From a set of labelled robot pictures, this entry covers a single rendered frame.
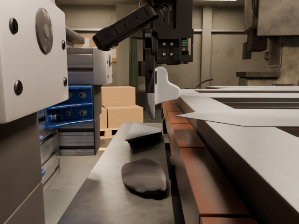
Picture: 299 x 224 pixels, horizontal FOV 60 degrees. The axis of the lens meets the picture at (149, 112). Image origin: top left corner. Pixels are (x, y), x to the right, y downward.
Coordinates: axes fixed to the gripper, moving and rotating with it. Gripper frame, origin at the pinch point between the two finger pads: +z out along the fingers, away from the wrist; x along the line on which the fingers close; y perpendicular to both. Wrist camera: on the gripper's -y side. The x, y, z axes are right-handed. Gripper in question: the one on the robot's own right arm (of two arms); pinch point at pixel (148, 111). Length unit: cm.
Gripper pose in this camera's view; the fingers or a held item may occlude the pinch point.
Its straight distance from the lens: 46.4
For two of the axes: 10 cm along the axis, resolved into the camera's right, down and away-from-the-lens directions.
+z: 0.0, 9.9, 1.5
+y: 10.0, 0.0, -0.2
